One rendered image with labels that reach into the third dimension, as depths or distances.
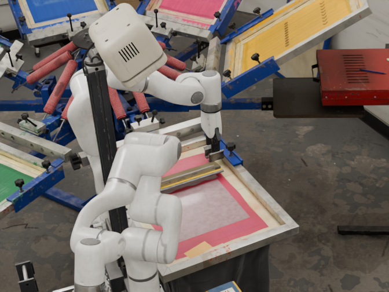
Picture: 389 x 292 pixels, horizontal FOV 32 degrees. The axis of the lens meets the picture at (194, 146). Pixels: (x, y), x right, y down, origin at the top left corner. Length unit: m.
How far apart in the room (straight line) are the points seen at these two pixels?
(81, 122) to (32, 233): 2.26
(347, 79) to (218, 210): 1.05
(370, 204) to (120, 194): 2.85
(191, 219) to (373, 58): 1.44
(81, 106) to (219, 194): 0.97
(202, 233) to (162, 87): 0.75
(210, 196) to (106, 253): 1.27
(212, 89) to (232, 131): 2.82
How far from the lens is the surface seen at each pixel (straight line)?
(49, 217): 4.53
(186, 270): 2.58
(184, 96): 2.26
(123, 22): 1.91
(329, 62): 3.68
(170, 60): 3.65
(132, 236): 2.02
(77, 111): 2.21
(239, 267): 2.86
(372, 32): 4.96
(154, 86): 2.25
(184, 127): 3.26
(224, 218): 2.83
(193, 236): 2.75
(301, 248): 4.12
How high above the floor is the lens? 2.76
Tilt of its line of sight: 33 degrees down
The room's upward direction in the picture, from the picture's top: 4 degrees counter-clockwise
